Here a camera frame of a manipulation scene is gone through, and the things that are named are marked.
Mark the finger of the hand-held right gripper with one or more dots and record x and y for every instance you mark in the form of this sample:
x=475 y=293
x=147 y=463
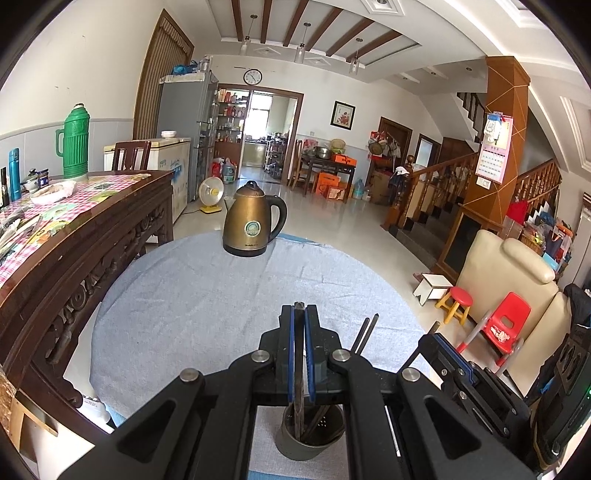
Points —
x=457 y=353

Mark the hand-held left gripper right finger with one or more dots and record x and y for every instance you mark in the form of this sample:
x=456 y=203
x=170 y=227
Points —
x=310 y=355

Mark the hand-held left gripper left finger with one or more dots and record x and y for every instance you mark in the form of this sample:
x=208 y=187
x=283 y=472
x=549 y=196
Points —
x=292 y=355

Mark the pile of black chopsticks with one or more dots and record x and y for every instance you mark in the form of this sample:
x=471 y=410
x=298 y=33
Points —
x=371 y=324

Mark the dark green perforated utensil holder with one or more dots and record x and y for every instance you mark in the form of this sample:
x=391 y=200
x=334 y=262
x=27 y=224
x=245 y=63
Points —
x=295 y=450

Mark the red and yellow stool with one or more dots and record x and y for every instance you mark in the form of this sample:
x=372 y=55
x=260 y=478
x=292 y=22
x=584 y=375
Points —
x=461 y=295

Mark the red plastic child chair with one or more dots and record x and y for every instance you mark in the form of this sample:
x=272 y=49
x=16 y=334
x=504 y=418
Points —
x=510 y=311

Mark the small white stool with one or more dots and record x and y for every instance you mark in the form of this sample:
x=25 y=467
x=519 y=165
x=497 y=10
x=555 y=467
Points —
x=436 y=280

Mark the beige leather armchair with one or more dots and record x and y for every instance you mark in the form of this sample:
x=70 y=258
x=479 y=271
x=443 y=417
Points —
x=489 y=267

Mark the grey round table cloth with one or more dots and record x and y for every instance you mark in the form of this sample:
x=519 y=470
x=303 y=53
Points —
x=184 y=314

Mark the bronze electric kettle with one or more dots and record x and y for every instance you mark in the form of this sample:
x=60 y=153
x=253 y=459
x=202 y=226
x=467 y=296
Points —
x=249 y=217

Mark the pile of colourful bags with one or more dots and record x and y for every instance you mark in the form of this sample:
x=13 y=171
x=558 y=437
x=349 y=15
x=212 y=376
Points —
x=549 y=240

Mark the orange cardboard box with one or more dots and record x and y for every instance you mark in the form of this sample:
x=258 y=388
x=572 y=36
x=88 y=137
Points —
x=328 y=184

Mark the clear water jug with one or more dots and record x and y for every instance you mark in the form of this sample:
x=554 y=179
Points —
x=361 y=190

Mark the wooden staircase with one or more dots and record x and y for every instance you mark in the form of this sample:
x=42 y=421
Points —
x=438 y=170

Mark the yellow round fan heater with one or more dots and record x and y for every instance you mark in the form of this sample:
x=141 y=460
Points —
x=211 y=189

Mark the dark wooden side table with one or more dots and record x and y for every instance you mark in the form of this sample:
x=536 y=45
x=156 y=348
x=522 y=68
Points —
x=323 y=162

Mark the flat orange box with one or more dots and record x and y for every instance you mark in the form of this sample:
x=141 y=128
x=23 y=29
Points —
x=344 y=159

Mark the metal basin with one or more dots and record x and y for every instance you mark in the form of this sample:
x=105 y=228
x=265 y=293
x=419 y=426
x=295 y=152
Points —
x=322 y=153

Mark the white chest freezer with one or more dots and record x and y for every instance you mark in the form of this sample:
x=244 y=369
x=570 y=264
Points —
x=178 y=175

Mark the carved dark wooden sideboard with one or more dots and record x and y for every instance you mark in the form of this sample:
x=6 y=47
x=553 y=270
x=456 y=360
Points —
x=69 y=277

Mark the display cabinet with bottles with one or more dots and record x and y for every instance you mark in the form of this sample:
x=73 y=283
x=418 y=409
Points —
x=231 y=124

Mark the red checkered table cover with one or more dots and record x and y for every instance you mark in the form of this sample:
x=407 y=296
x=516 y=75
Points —
x=106 y=182

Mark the dark wooden chair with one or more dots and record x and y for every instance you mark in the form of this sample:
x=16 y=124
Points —
x=131 y=145

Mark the orange wooden pillar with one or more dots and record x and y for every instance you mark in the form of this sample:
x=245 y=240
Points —
x=503 y=92

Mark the grey refrigerator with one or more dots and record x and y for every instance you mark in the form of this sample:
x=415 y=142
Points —
x=180 y=110

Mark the glass pendant lamp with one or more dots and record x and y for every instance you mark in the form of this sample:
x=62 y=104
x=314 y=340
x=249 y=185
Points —
x=245 y=45
x=355 y=63
x=301 y=53

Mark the green thermos flask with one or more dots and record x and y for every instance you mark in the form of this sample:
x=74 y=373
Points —
x=76 y=143

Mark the blue water bottle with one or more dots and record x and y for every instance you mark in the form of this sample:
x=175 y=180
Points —
x=14 y=175

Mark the pink wall calendar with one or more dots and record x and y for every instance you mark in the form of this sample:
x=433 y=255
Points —
x=491 y=161

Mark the framed wall picture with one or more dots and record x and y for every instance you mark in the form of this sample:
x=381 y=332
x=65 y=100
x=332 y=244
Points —
x=343 y=114

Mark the round wall clock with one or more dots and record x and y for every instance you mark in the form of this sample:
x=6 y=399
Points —
x=252 y=76

